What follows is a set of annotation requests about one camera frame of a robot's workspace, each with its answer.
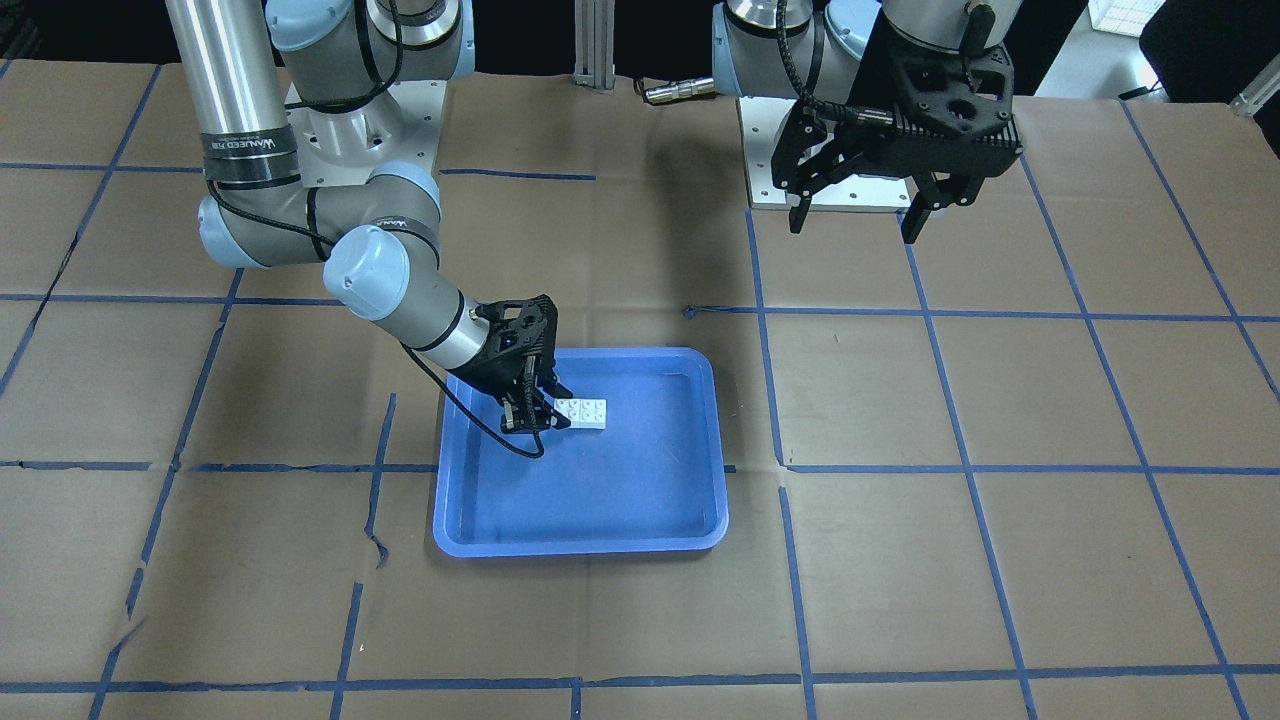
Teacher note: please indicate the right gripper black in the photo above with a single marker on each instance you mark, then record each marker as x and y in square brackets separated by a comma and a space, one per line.
[492, 373]

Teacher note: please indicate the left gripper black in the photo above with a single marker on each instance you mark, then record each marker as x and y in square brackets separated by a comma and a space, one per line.
[887, 93]

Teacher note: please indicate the white block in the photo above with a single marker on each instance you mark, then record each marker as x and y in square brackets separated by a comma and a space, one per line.
[596, 415]
[569, 412]

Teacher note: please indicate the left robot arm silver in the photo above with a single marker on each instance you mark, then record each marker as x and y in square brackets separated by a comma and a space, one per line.
[797, 51]

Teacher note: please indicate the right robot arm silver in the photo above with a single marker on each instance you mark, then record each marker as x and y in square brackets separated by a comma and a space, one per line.
[247, 64]

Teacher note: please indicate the blue plastic tray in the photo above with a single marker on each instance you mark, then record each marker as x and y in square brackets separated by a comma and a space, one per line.
[652, 479]

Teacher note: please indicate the brown paper table cover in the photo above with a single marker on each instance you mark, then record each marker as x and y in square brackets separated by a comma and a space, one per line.
[1026, 467]

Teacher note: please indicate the aluminium frame post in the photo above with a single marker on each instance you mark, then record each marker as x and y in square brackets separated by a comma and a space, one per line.
[593, 32]

